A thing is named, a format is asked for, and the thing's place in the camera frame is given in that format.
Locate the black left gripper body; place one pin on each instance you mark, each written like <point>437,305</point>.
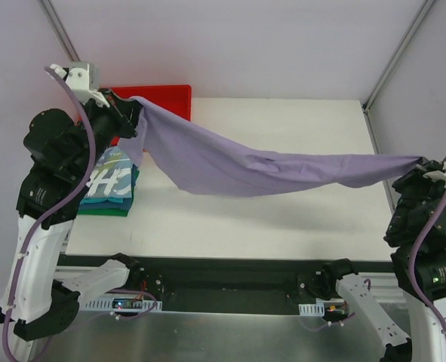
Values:
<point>124,114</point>

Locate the purple t-shirt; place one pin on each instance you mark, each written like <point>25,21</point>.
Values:
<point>202,162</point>

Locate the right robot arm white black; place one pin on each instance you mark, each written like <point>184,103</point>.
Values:
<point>417,232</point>

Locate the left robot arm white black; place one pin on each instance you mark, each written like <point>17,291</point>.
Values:
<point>35,305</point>

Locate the red plastic bin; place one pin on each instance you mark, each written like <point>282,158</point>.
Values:
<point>176,99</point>

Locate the folded teal shirt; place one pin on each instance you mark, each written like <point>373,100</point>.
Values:
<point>124,203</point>

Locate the folded green shirt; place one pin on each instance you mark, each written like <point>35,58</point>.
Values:
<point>104,212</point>

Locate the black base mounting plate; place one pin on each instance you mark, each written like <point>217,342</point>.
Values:
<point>231,287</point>

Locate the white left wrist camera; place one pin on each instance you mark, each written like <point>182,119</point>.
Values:
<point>83,79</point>

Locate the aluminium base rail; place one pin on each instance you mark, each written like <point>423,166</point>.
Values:
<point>384,287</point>

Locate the left aluminium frame post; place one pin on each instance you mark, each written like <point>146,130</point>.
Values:
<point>58,28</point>

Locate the aluminium frame post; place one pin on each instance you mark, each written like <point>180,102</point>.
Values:
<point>420,17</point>
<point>58,28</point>

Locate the right white cable duct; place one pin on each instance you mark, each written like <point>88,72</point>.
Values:
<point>312,310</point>

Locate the white cable duct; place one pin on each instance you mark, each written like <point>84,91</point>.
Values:
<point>124,304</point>
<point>312,310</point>

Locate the right aluminium frame post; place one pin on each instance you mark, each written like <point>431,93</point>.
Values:
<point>420,17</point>

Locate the left white cable duct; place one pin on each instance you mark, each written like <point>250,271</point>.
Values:
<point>124,304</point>

